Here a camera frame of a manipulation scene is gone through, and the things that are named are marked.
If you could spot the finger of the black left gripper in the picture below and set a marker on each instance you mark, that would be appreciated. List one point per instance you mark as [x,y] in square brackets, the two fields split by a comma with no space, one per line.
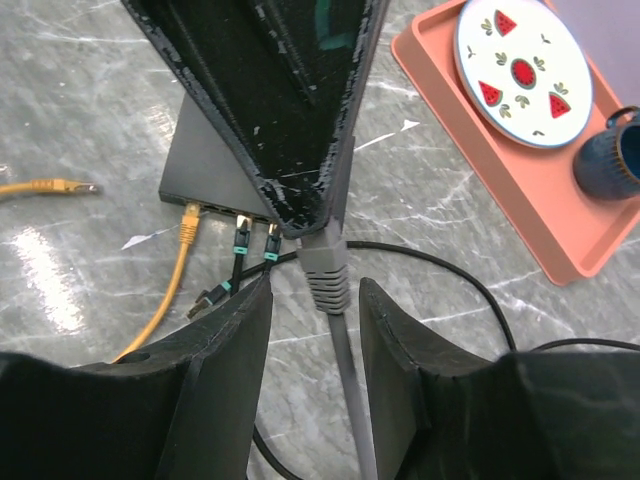
[276,79]
[369,29]

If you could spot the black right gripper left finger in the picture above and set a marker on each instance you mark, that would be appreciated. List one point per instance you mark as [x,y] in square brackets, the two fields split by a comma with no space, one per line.
[183,407]

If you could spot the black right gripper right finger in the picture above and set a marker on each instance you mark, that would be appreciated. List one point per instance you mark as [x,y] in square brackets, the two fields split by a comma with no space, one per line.
[441,412]

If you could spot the black network switch box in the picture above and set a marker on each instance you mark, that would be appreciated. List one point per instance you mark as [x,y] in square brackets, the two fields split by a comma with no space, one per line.
[201,168]

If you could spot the salmon pink tray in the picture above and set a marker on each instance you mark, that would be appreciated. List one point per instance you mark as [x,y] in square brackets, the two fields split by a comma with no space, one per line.
[570,235]

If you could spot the white watermelon pattern plate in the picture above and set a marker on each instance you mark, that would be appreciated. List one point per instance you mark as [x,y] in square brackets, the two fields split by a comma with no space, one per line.
[524,71]

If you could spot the dark blue mug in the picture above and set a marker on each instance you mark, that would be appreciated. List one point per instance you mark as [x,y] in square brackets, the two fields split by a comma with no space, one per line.
[606,167]

